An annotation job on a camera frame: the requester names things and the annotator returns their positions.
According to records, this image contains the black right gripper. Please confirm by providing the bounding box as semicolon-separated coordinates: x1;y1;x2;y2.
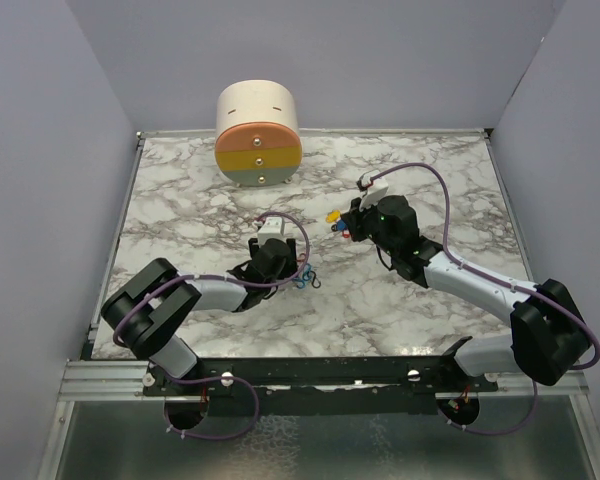
342;194;398;257

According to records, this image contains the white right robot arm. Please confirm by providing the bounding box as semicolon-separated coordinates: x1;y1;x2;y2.
341;195;593;391

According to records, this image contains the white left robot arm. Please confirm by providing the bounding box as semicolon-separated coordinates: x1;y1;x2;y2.
100;238;298;395

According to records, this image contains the yellow key tag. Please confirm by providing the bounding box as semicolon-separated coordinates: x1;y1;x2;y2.
326;210;340;223

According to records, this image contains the light blue S carabiner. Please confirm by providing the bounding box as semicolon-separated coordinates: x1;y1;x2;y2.
301;263;314;282

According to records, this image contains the round three-drawer mini cabinet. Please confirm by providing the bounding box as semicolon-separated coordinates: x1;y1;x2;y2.
214;80;303;187

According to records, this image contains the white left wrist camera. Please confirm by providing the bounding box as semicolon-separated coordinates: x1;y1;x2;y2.
256;216;285;246

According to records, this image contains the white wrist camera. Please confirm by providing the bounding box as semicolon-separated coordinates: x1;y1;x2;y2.
357;170;389;211
256;216;285;246

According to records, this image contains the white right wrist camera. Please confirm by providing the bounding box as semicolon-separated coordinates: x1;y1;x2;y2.
357;170;389;211

